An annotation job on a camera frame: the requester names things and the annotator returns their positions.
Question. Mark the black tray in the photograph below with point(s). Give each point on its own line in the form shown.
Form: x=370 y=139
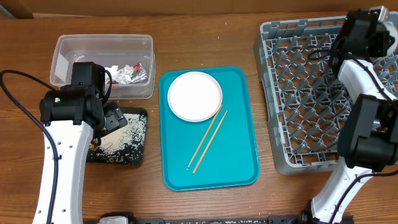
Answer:
x=136 y=155

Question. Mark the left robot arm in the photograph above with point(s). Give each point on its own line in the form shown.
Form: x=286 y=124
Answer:
x=72 y=118

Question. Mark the large white plate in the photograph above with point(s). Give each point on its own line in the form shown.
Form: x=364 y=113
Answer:
x=195 y=96

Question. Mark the red silver foil wrapper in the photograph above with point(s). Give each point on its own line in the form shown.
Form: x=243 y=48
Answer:
x=134 y=74

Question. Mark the clear plastic bin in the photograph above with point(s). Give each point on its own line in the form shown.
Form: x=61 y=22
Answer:
x=106 y=50

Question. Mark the spilled rice pile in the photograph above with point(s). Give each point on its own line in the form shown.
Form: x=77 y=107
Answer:
x=124 y=135

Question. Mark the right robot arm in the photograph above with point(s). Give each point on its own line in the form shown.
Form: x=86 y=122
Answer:
x=367 y=143

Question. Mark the grey bowl with rice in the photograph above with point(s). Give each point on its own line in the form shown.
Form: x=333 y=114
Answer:
x=393 y=35

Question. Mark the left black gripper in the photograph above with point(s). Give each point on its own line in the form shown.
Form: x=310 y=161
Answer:
x=115 y=117

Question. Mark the black rail at table edge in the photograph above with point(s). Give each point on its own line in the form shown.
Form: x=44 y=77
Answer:
x=129 y=218

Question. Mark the white tissue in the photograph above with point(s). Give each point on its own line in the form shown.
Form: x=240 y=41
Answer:
x=117 y=74

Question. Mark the grey dishwasher rack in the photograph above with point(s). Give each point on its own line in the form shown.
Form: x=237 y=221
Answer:
x=307 y=105

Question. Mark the teal plastic tray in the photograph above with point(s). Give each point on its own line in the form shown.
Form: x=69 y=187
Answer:
x=232 y=157

